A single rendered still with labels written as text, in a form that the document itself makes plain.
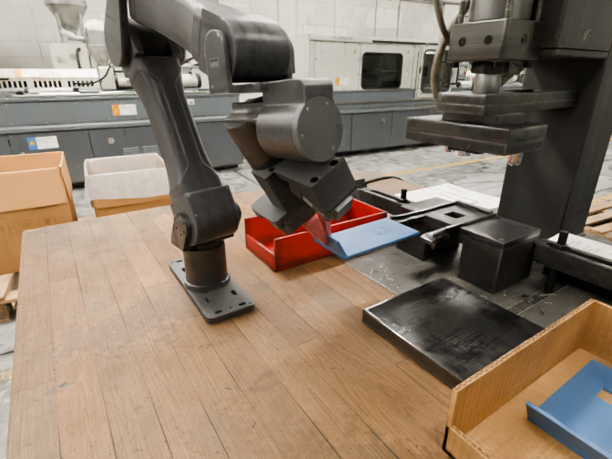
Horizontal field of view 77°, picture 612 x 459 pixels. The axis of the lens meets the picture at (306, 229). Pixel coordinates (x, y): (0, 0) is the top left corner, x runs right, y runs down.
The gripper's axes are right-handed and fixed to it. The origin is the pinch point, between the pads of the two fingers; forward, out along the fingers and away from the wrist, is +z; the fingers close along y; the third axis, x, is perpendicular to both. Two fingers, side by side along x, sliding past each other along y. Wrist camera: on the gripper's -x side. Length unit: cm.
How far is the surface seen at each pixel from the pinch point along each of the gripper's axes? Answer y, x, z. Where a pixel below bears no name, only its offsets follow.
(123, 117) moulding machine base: 25, 443, 50
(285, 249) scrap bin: -2.6, 12.2, 6.5
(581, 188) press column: 45, -8, 28
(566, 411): 2.0, -28.7, 12.4
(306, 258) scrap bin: -0.5, 12.2, 11.1
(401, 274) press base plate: 8.3, 0.2, 17.6
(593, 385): 6.9, -28.7, 15.4
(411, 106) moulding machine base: 389, 414, 279
